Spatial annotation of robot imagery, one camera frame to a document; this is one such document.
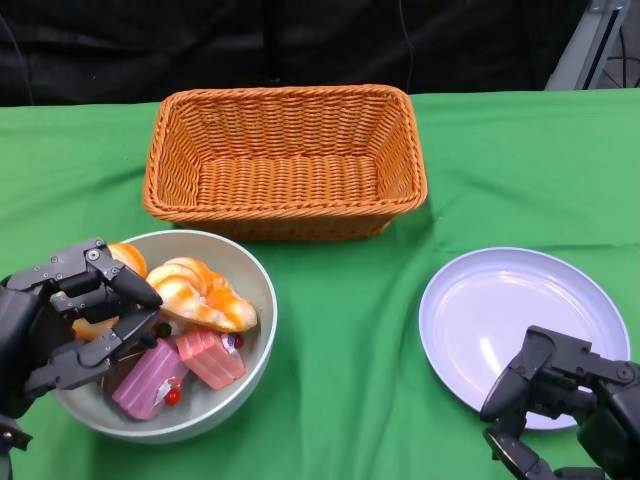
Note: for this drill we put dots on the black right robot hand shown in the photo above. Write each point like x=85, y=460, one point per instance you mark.
x=615, y=410

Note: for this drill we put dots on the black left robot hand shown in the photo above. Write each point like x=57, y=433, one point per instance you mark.
x=20, y=325

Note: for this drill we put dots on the brown chocolate cake slice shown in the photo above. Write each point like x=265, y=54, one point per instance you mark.
x=120, y=372

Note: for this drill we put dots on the pink layered cake slice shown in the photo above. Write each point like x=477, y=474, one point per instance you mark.
x=150, y=380

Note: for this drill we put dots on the orange striped twisted bread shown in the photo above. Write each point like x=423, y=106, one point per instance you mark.
x=200, y=292

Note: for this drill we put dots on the coral layered cake slice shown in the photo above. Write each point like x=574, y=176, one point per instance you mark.
x=210, y=360

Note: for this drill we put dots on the pale grey-green bowl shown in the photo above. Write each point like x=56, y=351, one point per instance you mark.
x=210, y=415

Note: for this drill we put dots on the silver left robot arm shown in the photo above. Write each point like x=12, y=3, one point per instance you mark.
x=12, y=440

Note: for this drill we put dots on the lilac plate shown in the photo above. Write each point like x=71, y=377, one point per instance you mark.
x=490, y=310

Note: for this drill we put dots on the orange wicker basket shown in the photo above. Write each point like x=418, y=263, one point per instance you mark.
x=285, y=150

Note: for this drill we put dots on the green tablecloth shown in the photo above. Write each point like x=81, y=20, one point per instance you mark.
x=350, y=325

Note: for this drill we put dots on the black backdrop cloth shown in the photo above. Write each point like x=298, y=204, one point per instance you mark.
x=150, y=45

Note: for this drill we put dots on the aluminium frame profile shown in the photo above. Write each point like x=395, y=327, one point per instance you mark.
x=595, y=45

